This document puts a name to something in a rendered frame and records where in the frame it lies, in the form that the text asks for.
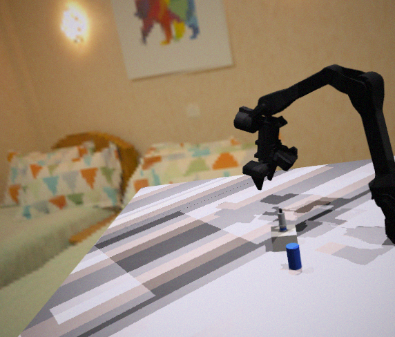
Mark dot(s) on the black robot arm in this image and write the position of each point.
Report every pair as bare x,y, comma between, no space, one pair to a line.
366,93

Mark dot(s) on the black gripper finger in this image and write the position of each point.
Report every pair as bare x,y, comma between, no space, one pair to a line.
271,170
259,182

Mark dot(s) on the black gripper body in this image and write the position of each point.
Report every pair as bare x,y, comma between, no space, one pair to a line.
259,169

